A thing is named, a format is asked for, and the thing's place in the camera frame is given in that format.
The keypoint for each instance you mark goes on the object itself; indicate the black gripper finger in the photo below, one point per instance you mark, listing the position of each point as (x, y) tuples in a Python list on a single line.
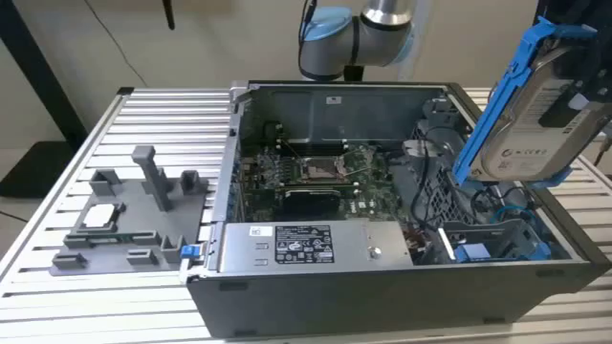
[(563, 109)]

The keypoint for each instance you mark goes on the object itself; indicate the hard disk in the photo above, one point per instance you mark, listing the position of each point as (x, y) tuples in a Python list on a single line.
[(525, 136)]

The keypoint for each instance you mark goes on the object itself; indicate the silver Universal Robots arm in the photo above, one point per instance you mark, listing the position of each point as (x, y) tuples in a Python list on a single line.
[(329, 53)]

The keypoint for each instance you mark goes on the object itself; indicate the blue disk carrier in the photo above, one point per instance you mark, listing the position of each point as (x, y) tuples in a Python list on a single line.
[(471, 252)]

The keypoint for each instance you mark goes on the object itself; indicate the grey metal drive cage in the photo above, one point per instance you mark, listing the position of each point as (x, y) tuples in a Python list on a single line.
[(429, 172)]

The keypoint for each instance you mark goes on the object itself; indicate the green motherboard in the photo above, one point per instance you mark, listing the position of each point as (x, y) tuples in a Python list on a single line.
[(377, 200)]

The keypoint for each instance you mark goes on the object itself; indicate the black RAM slots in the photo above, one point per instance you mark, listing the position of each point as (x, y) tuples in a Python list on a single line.
[(313, 147)]

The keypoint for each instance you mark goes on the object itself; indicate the CPU socket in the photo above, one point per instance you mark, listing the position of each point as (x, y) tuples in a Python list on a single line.
[(320, 168)]

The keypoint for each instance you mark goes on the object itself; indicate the thin metal locking lever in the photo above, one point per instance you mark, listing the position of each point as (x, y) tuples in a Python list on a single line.
[(292, 150)]

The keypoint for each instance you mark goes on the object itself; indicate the black graphics card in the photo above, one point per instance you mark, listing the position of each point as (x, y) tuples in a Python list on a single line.
[(311, 202)]

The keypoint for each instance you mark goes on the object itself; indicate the silver power supply unit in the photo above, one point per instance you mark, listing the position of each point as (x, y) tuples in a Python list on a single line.
[(344, 247)]

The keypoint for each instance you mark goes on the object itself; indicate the black open PC case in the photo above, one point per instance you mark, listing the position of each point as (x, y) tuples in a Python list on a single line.
[(335, 304)]

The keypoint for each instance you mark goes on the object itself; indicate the black antenna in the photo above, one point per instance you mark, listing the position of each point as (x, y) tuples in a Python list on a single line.
[(168, 14)]

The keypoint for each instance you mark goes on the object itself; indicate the blue case latch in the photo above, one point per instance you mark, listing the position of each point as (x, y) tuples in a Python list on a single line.
[(189, 251)]

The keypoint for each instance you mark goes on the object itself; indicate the grey parts rack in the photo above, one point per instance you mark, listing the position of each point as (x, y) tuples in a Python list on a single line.
[(157, 229)]

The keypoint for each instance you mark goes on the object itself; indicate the green RAM stick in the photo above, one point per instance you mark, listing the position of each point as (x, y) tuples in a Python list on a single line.
[(127, 238)]

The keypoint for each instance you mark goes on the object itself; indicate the silver CPU chip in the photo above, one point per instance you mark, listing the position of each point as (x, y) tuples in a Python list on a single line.
[(101, 216)]

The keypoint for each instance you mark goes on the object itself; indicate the black monitor stand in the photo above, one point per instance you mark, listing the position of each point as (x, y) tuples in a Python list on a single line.
[(33, 107)]

